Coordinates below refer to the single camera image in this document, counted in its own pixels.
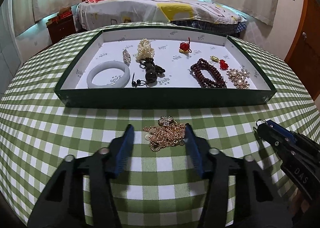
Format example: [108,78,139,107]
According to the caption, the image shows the white jade bangle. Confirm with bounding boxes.
[87,61,131,88]

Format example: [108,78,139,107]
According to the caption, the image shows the gold crown red tassel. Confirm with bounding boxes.
[210,56,229,71]

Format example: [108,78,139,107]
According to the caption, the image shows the black bead tassel pendant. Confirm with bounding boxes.
[131,58,165,87]

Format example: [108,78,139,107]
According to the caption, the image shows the bed with patterned sheet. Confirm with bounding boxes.
[76,0,247,30]

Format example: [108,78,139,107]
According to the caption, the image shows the glass sliding wardrobe door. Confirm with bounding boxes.
[0,0,23,97]

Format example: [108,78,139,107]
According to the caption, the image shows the wooden door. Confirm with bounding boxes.
[285,0,320,100]

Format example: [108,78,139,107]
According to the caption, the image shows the gold pearl brooch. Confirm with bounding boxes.
[226,68,250,90]

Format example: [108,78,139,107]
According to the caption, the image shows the silver rhinestone brooch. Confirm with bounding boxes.
[123,49,131,66]

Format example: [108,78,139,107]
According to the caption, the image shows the dark red bead bracelet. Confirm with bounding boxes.
[190,57,228,89]

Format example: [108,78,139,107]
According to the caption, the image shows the green checkered tablecloth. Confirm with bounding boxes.
[1,31,319,227]

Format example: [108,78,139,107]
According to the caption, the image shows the green white gift box tray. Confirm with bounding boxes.
[54,26,277,109]

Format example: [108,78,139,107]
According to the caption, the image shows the dark wooden nightstand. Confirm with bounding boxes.
[46,7,76,44]

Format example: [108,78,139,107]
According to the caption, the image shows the red knot gold charm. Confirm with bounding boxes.
[179,38,192,54]

